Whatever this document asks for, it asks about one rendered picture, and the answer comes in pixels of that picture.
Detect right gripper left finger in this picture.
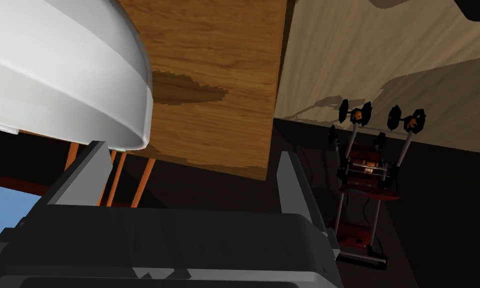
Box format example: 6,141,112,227
43,140,114,207

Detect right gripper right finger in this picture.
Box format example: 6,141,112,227
276,150,329,235

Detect orange wooden bars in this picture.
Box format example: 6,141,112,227
65,141,157,209

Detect red and black exercise machine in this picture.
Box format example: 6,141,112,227
327,98,427,271

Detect brown wooden table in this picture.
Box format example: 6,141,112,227
117,0,289,182

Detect window with brown frame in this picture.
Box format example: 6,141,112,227
0,171,50,274

